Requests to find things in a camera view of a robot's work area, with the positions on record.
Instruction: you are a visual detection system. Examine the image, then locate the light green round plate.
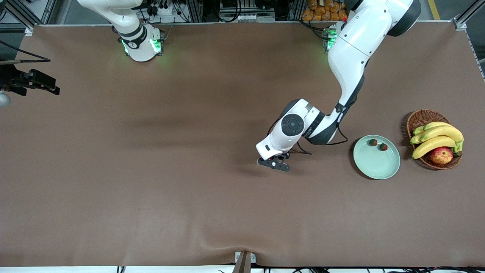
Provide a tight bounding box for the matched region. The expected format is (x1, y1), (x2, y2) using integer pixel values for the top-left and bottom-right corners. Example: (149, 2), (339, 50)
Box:
(353, 135), (401, 180)

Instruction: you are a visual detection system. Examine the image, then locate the brown table cover mat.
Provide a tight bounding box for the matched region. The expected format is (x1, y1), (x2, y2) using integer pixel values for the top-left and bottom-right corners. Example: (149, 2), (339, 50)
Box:
(0, 21), (485, 268)

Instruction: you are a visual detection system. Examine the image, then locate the white terminal block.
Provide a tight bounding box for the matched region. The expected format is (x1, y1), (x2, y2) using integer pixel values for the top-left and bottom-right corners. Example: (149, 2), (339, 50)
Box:
(238, 14), (275, 22)

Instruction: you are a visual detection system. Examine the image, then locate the brown wicker basket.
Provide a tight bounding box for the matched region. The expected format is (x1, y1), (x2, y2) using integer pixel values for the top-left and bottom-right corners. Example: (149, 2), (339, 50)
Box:
(407, 110), (463, 170)

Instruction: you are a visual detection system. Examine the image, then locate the white power strip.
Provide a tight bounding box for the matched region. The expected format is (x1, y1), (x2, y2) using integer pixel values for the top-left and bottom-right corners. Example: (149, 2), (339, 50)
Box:
(146, 3), (175, 16)

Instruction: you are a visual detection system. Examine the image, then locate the yellow banana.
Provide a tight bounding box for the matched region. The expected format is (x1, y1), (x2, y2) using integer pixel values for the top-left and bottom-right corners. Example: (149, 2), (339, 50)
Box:
(410, 125), (464, 145)
(412, 136), (457, 160)
(413, 121), (453, 136)

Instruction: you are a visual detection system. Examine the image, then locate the bag of orange buns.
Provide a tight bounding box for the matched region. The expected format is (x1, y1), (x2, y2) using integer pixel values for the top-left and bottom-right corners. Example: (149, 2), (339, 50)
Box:
(302, 0), (349, 22)

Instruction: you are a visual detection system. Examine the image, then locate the red apple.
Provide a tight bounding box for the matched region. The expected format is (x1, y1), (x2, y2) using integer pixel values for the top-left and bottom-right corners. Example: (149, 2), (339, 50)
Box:
(429, 147), (454, 165)

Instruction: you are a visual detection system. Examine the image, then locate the aluminium frame profile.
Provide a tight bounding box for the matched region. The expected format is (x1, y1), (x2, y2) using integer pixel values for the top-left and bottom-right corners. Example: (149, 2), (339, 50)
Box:
(6, 0), (57, 36)
(453, 0), (485, 78)

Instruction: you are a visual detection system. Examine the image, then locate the metal clamp bracket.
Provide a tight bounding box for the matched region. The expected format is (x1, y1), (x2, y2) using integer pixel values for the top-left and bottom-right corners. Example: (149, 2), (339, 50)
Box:
(232, 251), (257, 273)

